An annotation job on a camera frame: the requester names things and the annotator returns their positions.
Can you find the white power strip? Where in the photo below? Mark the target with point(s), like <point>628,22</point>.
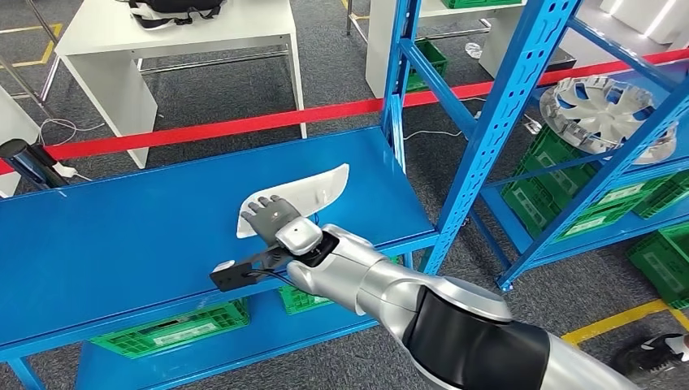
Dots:
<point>532,125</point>
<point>65,169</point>

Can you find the black backpack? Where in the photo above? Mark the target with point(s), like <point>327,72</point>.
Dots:
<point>172,11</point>

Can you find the yellow floor tape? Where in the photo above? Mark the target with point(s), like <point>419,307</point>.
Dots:
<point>613,320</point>

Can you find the black stanchion post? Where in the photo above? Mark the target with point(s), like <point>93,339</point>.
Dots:
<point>29,164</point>

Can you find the blue metal shelf rack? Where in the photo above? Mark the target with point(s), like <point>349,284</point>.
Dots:
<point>592,188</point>
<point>134,242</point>

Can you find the silver wheel hubcap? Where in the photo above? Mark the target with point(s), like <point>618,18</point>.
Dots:
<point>597,113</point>

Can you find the person's foot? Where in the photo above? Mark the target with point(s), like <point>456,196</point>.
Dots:
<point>651,355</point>

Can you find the metal frame legs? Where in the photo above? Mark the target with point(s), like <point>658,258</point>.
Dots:
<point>48,75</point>

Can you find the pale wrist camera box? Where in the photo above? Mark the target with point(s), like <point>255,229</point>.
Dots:
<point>298,236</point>

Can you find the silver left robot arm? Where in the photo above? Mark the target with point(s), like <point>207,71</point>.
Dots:
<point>457,334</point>

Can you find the white table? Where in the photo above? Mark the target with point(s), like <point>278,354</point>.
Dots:
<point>377,48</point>
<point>13,134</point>
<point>177,27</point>

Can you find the red barrier belt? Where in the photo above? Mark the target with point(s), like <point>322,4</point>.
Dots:
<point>215,132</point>

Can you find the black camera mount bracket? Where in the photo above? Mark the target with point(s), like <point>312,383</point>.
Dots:
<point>231,277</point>

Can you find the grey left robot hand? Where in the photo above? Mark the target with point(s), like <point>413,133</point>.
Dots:
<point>272,218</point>

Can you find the green plastic crate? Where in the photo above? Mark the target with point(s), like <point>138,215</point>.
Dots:
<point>479,2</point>
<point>301,301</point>
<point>667,196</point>
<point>543,153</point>
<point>662,264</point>
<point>525,207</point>
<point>430,62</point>
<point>172,331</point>

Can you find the white plastic part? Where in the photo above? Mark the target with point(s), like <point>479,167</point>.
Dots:
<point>317,188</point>

